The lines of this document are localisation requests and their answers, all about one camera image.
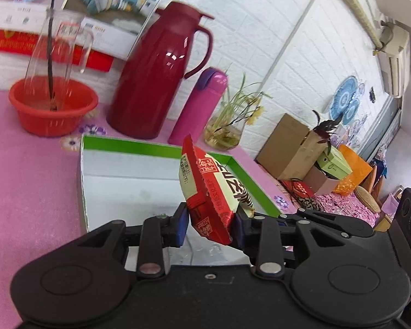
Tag wall calendar poster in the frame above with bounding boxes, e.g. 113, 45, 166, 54
0, 0, 180, 73

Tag small brown cardboard box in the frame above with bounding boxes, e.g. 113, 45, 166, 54
303, 165, 340, 196

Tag large brown cardboard box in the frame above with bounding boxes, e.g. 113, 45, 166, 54
256, 113, 329, 180

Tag blue round wall decoration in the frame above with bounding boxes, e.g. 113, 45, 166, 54
330, 75, 359, 123

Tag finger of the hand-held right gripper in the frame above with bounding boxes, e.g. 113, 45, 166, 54
296, 209, 376, 239

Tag clear glass pitcher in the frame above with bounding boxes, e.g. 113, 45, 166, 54
24, 10, 95, 110

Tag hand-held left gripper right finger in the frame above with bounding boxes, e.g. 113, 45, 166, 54
231, 209, 333, 276

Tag green-rimmed white cardboard box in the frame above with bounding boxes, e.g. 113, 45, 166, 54
77, 135, 283, 268

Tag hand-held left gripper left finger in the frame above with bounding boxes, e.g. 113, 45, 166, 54
76, 203, 190, 279

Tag red gift bag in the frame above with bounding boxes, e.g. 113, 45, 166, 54
282, 178, 316, 207

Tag woven straw cushion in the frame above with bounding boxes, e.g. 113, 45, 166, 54
354, 185, 381, 214

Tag red and cream snack packet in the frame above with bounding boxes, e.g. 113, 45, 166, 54
179, 134, 256, 246

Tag white air conditioner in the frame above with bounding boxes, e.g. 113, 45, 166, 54
377, 24, 411, 98

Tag yellow flowering plant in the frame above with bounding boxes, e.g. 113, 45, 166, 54
210, 63, 273, 138

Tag red plastic basin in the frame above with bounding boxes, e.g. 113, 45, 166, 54
8, 75, 99, 137

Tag dark red thermos jug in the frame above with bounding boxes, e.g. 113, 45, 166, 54
106, 1, 216, 140

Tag dark red leafy plant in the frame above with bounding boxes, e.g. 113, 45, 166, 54
312, 110, 344, 155

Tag pink floral tablecloth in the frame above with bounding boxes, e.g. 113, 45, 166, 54
0, 87, 297, 329

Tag orange bag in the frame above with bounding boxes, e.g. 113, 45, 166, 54
332, 144, 373, 197

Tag wrapped wall pipe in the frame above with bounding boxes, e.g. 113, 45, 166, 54
324, 0, 386, 49

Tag glass vase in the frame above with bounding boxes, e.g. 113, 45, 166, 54
204, 113, 246, 151

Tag pink bottle with purple lid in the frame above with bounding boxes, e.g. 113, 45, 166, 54
168, 68, 229, 145

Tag dark stirring stick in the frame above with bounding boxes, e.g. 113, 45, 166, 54
46, 0, 59, 112

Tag green shoe box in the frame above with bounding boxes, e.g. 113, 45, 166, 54
316, 144, 353, 180

